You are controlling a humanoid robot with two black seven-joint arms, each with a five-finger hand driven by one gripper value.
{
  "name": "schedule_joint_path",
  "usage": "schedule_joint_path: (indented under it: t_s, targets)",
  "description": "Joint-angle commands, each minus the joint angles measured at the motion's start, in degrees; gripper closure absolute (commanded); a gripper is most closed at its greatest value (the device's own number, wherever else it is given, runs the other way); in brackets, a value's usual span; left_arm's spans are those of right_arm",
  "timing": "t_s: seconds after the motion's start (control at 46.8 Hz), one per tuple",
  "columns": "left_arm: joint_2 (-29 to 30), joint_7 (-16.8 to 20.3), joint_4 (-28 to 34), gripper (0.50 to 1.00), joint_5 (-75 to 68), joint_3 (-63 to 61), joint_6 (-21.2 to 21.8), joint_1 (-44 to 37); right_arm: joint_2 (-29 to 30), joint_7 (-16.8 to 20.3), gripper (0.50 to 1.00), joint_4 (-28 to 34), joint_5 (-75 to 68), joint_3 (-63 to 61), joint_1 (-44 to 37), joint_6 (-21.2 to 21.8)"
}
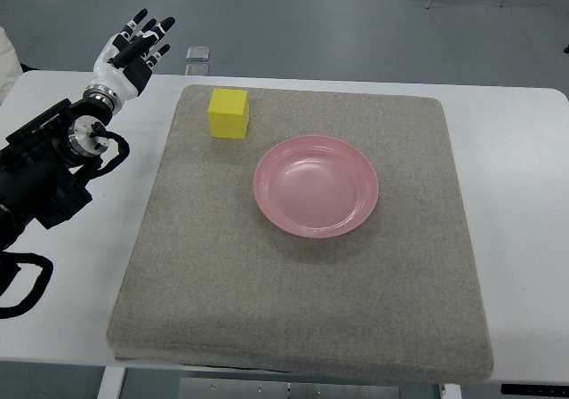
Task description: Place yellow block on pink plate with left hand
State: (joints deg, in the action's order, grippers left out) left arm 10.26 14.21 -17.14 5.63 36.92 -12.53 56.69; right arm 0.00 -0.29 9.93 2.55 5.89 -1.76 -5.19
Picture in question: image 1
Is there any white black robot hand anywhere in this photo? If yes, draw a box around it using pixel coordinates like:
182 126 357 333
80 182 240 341
91 9 175 103

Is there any white table leg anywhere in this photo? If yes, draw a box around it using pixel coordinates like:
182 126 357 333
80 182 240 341
97 366 126 399

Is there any beige fabric mat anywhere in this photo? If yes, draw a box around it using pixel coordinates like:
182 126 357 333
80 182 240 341
107 85 493 384

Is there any yellow foam block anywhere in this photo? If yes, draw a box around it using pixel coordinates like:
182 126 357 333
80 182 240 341
207 88 250 140

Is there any clear plastic floor box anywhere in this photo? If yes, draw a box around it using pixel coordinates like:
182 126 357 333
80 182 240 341
186 46 210 61

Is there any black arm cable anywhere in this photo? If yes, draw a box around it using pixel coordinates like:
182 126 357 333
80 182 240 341
0 251 55 320

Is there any pink plate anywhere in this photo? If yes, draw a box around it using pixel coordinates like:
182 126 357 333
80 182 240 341
252 135 380 239

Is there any white garment at edge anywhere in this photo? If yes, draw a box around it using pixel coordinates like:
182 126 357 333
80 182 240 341
0 28 23 103

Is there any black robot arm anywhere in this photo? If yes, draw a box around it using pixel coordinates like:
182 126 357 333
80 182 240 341
1 85 130 250

